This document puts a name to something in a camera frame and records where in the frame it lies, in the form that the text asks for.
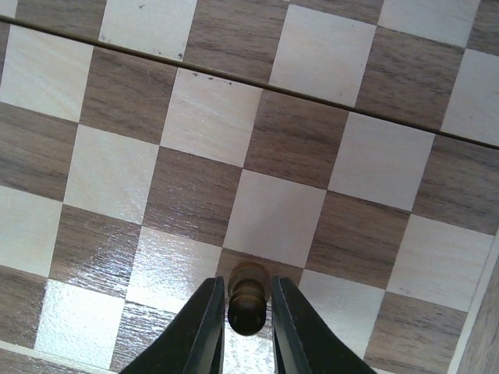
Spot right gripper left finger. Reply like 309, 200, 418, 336
122, 277, 225, 373

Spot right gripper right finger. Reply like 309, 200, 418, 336
271, 276, 374, 374

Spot wooden chess board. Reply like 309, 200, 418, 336
1, 1, 498, 373

